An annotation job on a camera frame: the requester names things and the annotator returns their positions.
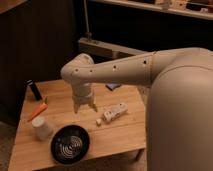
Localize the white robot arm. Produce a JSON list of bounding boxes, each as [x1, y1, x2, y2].
[[61, 47, 213, 171]]

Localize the grey metal shelf beam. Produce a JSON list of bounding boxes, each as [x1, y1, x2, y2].
[[78, 37, 144, 59]]

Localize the black cylindrical flashlight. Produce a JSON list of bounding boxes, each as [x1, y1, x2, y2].
[[27, 80, 42, 101]]

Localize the wooden table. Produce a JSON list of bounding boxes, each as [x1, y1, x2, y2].
[[8, 80, 146, 171]]

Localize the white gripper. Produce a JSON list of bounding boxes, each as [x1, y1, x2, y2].
[[72, 83, 98, 114]]

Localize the black round bowl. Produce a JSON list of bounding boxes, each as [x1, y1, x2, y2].
[[50, 125, 90, 165]]

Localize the small white eraser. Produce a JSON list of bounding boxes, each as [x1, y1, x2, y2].
[[96, 118, 102, 126]]

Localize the orange carrot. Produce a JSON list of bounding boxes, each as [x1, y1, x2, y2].
[[27, 100, 48, 122]]

